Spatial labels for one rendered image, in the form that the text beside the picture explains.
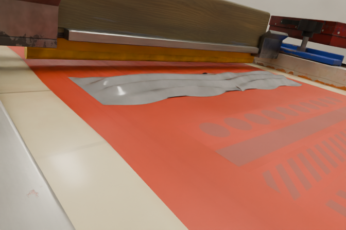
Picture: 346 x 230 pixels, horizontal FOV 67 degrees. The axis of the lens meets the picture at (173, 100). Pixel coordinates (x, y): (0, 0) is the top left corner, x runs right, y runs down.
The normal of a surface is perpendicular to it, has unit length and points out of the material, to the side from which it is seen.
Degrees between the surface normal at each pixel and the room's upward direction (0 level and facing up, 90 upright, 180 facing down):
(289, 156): 0
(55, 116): 0
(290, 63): 90
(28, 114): 0
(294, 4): 90
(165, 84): 33
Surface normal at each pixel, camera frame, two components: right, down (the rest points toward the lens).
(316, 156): 0.18, -0.93
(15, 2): 0.65, 0.36
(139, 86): 0.53, -0.63
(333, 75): -0.74, 0.08
